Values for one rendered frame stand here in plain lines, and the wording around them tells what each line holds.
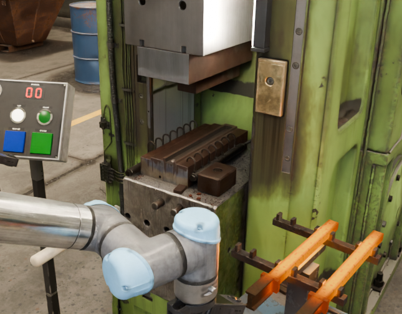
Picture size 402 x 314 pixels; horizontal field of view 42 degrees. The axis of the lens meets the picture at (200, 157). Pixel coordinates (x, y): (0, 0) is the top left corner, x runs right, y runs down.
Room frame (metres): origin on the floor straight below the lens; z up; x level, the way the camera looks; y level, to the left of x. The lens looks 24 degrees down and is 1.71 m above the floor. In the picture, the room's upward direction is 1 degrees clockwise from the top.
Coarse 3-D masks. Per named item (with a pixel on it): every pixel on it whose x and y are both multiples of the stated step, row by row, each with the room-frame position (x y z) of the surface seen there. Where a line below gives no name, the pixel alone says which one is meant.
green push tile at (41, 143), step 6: (36, 138) 1.70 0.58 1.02; (42, 138) 1.70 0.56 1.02; (48, 138) 1.70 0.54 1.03; (36, 144) 1.69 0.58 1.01; (42, 144) 1.69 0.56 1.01; (48, 144) 1.69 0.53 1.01; (30, 150) 1.68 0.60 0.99; (36, 150) 1.68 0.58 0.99; (42, 150) 1.68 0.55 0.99; (48, 150) 1.68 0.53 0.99
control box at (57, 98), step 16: (0, 80) 1.83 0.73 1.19; (16, 80) 1.83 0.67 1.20; (0, 96) 1.80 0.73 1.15; (16, 96) 1.80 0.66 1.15; (32, 96) 1.79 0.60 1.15; (48, 96) 1.78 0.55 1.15; (64, 96) 1.78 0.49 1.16; (0, 112) 1.77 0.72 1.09; (32, 112) 1.76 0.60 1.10; (64, 112) 1.75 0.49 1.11; (0, 128) 1.74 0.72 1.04; (16, 128) 1.74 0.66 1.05; (32, 128) 1.73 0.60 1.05; (48, 128) 1.73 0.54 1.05; (64, 128) 1.74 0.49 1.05; (0, 144) 1.71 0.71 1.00; (64, 144) 1.72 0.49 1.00; (48, 160) 1.70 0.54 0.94; (64, 160) 1.71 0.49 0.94
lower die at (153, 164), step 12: (192, 132) 1.91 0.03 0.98; (204, 132) 1.89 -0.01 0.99; (228, 132) 1.88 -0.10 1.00; (240, 132) 1.89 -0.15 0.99; (168, 144) 1.78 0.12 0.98; (180, 144) 1.76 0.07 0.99; (204, 144) 1.74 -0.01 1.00; (216, 144) 1.76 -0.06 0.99; (144, 156) 1.66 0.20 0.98; (156, 156) 1.64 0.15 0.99; (192, 156) 1.65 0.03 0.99; (204, 156) 1.65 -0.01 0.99; (144, 168) 1.66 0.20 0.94; (156, 168) 1.63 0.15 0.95; (168, 168) 1.60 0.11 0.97; (180, 168) 1.57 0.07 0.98; (192, 168) 1.58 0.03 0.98; (168, 180) 1.60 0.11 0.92; (180, 180) 1.57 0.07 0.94
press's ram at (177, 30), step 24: (144, 0) 1.65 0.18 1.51; (168, 0) 1.60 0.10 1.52; (192, 0) 1.55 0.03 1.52; (216, 0) 1.59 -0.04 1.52; (240, 0) 1.71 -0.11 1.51; (144, 24) 1.65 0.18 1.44; (168, 24) 1.60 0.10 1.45; (192, 24) 1.55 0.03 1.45; (216, 24) 1.59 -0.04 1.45; (240, 24) 1.72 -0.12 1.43; (168, 48) 1.60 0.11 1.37; (192, 48) 1.55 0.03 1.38; (216, 48) 1.60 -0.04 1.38
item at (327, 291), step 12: (372, 240) 1.18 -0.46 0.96; (360, 252) 1.12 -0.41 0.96; (348, 264) 1.07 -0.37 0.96; (360, 264) 1.09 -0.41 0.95; (336, 276) 1.02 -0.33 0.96; (348, 276) 1.04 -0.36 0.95; (324, 288) 0.97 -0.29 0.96; (336, 288) 0.98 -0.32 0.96; (312, 300) 0.93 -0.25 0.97; (324, 300) 0.92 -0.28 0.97; (300, 312) 0.89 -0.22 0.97; (312, 312) 0.89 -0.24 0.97; (324, 312) 0.92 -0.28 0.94
